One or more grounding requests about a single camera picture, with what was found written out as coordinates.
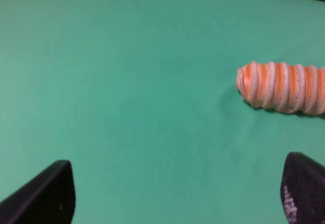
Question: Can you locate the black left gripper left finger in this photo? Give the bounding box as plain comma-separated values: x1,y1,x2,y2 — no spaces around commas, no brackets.
1,159,76,224

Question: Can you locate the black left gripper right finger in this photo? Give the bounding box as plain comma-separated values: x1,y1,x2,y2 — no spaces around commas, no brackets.
280,152,324,224

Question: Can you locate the orange striped bread loaf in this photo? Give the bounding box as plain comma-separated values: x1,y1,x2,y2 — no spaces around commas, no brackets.
236,61,324,115

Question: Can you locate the green table cloth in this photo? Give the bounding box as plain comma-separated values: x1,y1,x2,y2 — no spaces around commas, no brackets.
1,0,324,223

